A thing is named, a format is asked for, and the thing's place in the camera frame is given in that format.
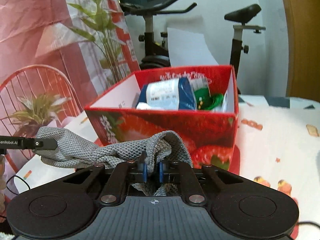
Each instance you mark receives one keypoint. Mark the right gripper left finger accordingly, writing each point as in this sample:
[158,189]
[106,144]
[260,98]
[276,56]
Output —
[123,175]

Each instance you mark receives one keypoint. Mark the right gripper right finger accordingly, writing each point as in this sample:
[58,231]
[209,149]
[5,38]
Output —
[182,173]

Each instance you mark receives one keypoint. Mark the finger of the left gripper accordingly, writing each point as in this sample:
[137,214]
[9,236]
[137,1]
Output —
[23,143]

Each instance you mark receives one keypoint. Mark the grey knitted cloth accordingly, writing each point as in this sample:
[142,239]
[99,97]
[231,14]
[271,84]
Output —
[74,151]

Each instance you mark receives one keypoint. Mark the red strawberry cardboard box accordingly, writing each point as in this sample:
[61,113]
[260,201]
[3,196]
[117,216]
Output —
[208,135]

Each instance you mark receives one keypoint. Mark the blue white package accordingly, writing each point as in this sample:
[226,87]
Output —
[174,94]

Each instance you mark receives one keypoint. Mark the green artificial plant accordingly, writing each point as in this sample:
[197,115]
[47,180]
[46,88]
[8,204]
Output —
[100,30]

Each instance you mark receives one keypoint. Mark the wooden door panel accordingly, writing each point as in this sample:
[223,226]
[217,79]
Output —
[302,18]

